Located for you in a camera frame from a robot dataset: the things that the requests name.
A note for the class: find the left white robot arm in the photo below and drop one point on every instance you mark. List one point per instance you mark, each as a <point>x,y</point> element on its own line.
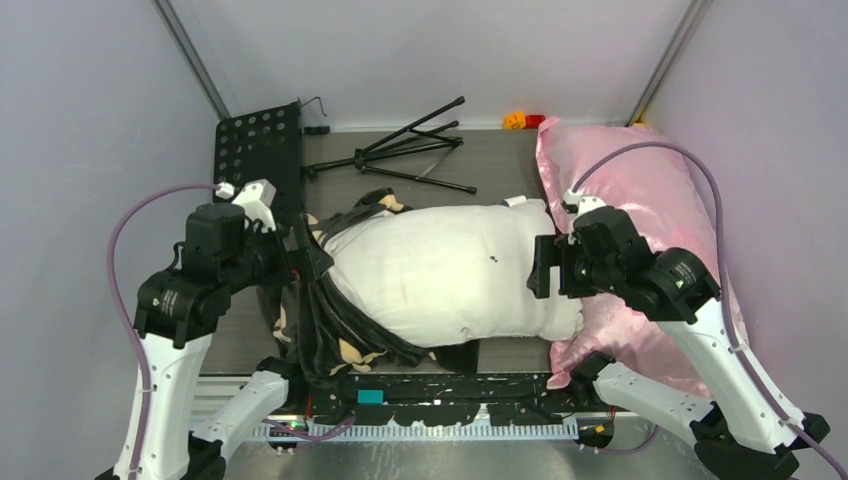
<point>171,332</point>

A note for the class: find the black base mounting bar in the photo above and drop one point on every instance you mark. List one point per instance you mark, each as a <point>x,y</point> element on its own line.
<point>441,399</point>

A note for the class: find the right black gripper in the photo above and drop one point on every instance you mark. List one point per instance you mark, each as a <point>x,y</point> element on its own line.
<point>556,249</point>

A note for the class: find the orange toy block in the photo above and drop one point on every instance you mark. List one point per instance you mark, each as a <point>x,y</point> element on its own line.
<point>515,121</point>

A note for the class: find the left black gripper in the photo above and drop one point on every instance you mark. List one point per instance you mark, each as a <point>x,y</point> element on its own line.
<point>309,256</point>

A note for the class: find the red toy block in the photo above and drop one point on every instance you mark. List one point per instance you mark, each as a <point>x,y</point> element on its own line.
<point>533,121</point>

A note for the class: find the white slotted cable duct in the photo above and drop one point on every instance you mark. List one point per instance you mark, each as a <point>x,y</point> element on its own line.
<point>478,430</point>

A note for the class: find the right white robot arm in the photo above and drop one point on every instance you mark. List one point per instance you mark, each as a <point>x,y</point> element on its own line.
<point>746,428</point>

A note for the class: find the black floral pillowcase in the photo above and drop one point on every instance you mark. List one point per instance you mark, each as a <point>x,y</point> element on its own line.
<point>319,328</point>

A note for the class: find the pink satin pillow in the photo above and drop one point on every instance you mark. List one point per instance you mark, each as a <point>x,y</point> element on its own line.
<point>655,187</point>

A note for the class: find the teal rectangular block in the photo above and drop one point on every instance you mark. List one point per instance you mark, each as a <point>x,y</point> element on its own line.
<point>370,397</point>

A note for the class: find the white pillow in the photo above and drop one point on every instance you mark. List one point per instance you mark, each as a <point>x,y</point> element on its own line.
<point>443,276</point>

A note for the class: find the black folded tripod stand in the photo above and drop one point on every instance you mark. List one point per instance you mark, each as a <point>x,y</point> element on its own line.
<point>406,141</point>

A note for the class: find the black perforated metal plate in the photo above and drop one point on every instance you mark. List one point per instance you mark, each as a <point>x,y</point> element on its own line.
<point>264,145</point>

